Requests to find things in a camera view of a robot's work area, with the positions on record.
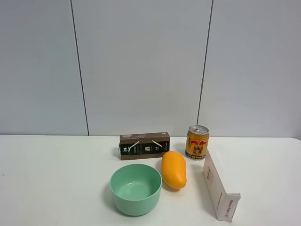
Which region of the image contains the brown coffee capsule box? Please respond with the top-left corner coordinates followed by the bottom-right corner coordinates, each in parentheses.
top-left (119, 132), bottom-right (170, 160)

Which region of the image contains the gold energy drink can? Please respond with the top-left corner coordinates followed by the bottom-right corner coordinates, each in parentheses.
top-left (185, 125), bottom-right (209, 160)

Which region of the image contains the green plastic bowl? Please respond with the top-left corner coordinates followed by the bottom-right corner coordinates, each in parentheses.
top-left (110, 164), bottom-right (163, 216)

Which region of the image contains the yellow mango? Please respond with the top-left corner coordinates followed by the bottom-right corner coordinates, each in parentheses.
top-left (161, 151), bottom-right (187, 190)

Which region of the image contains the white long carton box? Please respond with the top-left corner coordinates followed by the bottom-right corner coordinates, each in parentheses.
top-left (203, 150), bottom-right (241, 223)

